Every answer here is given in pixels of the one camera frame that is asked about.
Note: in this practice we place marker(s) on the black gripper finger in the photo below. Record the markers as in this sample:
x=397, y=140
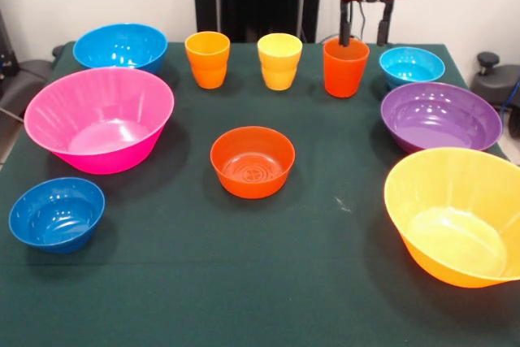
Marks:
x=346, y=26
x=384, y=30

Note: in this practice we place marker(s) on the yellow cup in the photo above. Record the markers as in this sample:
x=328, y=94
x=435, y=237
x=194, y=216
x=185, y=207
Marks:
x=279, y=62

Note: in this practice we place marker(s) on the small red bowl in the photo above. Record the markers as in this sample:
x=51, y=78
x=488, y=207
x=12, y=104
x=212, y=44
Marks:
x=252, y=168

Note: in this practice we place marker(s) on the small cyan bowl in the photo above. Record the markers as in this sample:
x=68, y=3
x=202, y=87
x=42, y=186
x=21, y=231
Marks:
x=410, y=66

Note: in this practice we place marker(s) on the red cup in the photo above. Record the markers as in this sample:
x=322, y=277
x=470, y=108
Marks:
x=345, y=75

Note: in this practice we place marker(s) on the purple bowl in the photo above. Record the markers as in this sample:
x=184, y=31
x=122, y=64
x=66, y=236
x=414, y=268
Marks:
x=438, y=119

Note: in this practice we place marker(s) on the black stand foot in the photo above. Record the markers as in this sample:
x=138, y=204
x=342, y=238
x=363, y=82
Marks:
x=495, y=83
x=24, y=79

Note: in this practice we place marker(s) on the orange cup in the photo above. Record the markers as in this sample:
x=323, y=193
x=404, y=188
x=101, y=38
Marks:
x=207, y=62

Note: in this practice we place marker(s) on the large yellow bowl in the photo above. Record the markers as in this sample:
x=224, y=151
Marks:
x=455, y=221

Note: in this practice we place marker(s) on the medium sky blue bowl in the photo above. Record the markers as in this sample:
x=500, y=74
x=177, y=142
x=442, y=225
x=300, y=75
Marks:
x=122, y=44

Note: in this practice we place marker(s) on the dark green tablecloth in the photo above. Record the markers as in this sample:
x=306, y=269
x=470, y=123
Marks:
x=260, y=261

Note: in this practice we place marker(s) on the large pink bowl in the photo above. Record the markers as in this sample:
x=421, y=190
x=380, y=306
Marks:
x=97, y=119

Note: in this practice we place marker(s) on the small dark blue bowl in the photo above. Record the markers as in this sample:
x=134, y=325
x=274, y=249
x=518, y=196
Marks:
x=57, y=213

